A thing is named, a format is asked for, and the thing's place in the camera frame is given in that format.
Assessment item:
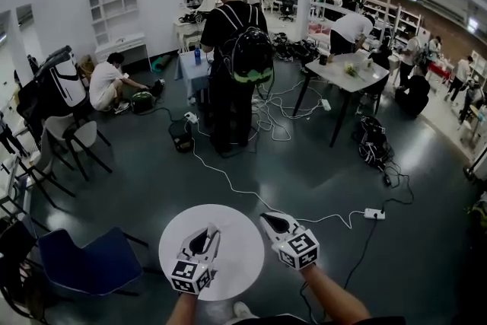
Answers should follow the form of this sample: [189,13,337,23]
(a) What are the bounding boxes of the black power cable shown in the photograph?
[343,217,382,291]

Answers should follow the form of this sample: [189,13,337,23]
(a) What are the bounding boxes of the grey table black legs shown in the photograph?
[291,50,391,148]

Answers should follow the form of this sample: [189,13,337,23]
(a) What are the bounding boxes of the bunch of pale flowers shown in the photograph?
[343,62,367,81]

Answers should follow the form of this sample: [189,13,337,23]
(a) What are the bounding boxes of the black bag with cables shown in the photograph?
[356,115,396,171]

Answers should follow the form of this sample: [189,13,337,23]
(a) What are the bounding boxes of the black office chair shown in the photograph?
[279,0,297,23]

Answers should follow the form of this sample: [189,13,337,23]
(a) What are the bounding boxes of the black wire waste basket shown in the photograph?
[168,119,194,154]

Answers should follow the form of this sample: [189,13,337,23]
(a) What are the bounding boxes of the tangle of white cables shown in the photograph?
[250,78,325,142]

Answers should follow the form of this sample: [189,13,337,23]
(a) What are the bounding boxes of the white chair black legs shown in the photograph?
[39,113,114,182]

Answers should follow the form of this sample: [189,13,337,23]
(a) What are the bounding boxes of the person's black clothing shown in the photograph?
[224,313,407,325]

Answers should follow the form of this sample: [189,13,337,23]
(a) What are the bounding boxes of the white shelf cabinet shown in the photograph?
[88,0,139,47]

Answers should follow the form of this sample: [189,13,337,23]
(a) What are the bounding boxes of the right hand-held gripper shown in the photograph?
[259,212,320,272]

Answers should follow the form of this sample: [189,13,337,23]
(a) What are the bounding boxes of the green rolled mat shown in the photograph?
[150,54,174,73]

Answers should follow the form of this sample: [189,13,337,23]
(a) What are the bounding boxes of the black backpack green trim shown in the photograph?
[220,4,275,86]

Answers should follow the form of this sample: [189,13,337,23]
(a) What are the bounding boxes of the person's white shoe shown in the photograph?
[232,301,260,321]

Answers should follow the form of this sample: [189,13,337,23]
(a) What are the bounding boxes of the round white table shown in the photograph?
[158,203,266,303]

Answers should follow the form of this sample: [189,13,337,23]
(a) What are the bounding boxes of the person's left forearm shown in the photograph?
[165,289,203,325]

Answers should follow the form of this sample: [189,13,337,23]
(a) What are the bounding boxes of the white desk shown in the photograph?
[94,31,153,72]

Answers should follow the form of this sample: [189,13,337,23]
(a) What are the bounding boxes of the long white cable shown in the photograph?
[185,116,367,230]

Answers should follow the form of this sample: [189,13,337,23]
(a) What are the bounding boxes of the blue chair black legs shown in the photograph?
[37,226,163,298]

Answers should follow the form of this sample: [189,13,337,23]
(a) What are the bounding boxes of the brown cardboard box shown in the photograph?
[78,54,97,74]

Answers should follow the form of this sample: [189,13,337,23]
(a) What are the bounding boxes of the person's right forearm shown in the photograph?
[299,263,372,325]

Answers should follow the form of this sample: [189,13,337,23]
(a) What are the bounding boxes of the white vanity table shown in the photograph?
[173,18,208,55]

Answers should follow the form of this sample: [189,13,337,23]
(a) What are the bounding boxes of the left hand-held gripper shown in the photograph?
[170,222,223,296]

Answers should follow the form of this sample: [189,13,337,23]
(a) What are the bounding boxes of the black white backpack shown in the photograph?
[34,45,89,110]

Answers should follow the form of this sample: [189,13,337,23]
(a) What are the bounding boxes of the green black bag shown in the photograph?
[130,88,158,115]

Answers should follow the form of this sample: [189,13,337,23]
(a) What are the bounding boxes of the white shelving racks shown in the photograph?
[356,0,424,47]

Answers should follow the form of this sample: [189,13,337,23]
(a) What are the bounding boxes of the small table grey cloth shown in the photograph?
[174,50,215,106]

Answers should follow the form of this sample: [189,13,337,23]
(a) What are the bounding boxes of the pile of black bags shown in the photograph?
[271,31,321,62]

